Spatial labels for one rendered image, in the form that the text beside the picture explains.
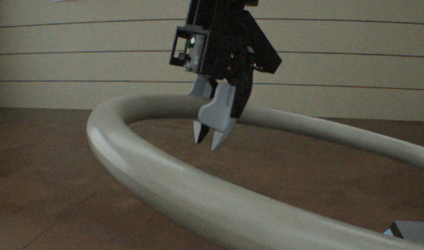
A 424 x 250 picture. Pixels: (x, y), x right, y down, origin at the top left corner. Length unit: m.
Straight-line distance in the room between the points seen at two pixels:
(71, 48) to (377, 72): 5.03
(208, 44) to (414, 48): 6.37
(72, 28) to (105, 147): 7.26
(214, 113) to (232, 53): 0.08
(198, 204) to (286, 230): 0.04
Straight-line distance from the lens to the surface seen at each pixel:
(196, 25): 0.53
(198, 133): 0.59
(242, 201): 0.19
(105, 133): 0.27
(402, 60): 6.77
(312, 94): 6.61
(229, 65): 0.54
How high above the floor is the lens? 1.19
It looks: 12 degrees down
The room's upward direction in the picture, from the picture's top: straight up
